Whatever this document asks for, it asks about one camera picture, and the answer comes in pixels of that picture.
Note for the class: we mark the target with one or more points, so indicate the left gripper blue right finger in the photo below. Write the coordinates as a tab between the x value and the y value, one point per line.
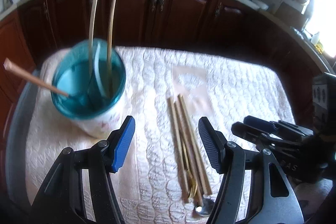
214	144

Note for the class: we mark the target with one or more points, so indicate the light bamboo chopstick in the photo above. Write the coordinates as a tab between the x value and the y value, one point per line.
91	35
109	47

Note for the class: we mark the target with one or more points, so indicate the dark wooden base cabinets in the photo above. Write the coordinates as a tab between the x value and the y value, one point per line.
230	28

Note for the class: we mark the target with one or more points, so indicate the wooden handle metal spoon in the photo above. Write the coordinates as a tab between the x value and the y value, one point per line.
20	72

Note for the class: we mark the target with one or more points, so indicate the gold metal fork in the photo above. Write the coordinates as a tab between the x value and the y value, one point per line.
193	185

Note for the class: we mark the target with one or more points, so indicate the white plastic spoon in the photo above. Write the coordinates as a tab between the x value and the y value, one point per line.
97	71

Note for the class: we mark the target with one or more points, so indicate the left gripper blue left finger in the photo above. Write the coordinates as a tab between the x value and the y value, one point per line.
120	143

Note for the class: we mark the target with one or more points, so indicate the brown wooden chopstick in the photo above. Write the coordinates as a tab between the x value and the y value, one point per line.
178	150
198	197
200	166

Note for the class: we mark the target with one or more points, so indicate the white quilted table cloth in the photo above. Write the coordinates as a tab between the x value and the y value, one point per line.
147	186

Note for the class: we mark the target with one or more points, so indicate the floral utensil holder teal rim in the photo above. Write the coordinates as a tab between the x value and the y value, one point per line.
85	107

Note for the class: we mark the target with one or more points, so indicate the right hand white glove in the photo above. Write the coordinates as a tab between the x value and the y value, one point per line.
311	196

